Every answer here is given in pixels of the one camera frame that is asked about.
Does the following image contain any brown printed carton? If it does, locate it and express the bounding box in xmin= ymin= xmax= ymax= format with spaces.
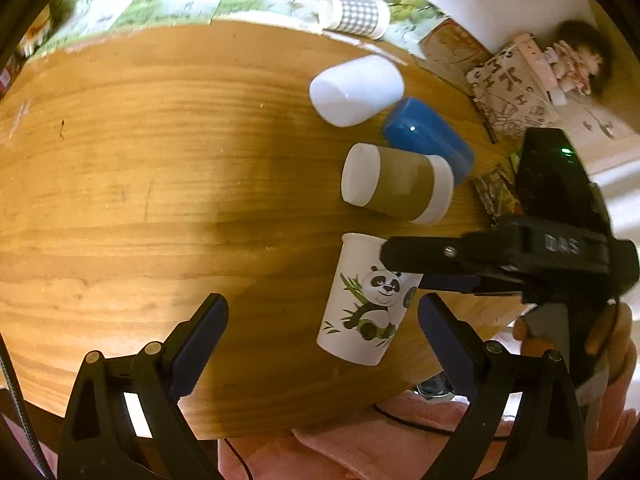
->
xmin=419 ymin=19 xmax=495 ymax=85

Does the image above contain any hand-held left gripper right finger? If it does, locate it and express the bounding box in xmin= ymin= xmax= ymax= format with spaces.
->
xmin=418 ymin=293 xmax=589 ymax=480

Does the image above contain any person's right hand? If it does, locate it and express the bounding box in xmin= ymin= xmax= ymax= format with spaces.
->
xmin=514 ymin=302 xmax=635 ymax=361

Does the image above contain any white panda print cup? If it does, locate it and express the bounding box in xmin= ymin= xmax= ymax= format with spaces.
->
xmin=316 ymin=232 xmax=424 ymax=366

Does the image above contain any checkered white cup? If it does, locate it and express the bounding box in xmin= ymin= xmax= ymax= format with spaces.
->
xmin=318 ymin=0 xmax=391 ymax=41

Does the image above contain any plain white cup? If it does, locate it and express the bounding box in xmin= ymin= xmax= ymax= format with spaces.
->
xmin=308 ymin=54 xmax=405 ymax=128

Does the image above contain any pink clothing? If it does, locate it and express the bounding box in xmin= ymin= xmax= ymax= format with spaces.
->
xmin=216 ymin=390 xmax=523 ymax=480

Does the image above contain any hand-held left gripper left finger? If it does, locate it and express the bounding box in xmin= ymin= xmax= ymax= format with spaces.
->
xmin=57 ymin=293 xmax=230 ymax=480

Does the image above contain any olive and white cup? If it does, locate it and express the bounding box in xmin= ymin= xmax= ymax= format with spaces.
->
xmin=340 ymin=142 xmax=455 ymax=226

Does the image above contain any dark-haired doll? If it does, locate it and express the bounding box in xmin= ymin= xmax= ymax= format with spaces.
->
xmin=544 ymin=20 xmax=614 ymax=96

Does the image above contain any dark patterned snack packet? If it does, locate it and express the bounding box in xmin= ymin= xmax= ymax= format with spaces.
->
xmin=472 ymin=162 xmax=524 ymax=227

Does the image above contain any black cable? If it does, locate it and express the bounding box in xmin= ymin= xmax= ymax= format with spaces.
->
xmin=372 ymin=402 xmax=503 ymax=436

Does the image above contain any flexible metal hose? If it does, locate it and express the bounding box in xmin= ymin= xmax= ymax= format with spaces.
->
xmin=0 ymin=332 xmax=53 ymax=480

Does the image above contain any blue plastic cup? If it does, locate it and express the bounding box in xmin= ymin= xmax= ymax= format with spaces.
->
xmin=382 ymin=96 xmax=476 ymax=187

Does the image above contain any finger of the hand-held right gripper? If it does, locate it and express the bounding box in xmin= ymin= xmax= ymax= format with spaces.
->
xmin=380 ymin=235 xmax=501 ymax=277
xmin=418 ymin=272 xmax=525 ymax=297

